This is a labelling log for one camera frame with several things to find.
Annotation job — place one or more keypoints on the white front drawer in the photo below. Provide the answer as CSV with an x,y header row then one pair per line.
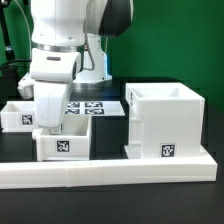
x,y
73,143

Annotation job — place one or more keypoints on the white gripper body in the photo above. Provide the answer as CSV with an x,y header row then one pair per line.
x,y
49,81

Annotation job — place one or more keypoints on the white drawer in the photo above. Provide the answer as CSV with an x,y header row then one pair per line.
x,y
73,143
18,116

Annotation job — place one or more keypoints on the white rear drawer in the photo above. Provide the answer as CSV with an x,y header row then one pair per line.
x,y
18,116

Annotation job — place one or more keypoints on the black camera stand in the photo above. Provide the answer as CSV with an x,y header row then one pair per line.
x,y
7,68

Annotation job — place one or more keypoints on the white L-shaped guide frame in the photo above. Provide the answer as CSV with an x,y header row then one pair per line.
x,y
107,172

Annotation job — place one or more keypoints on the white drawer cabinet box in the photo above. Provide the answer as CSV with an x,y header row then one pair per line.
x,y
165,120

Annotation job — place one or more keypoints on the white marker tag sheet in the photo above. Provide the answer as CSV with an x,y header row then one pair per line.
x,y
95,108

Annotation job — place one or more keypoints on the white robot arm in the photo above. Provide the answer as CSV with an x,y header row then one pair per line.
x,y
59,36

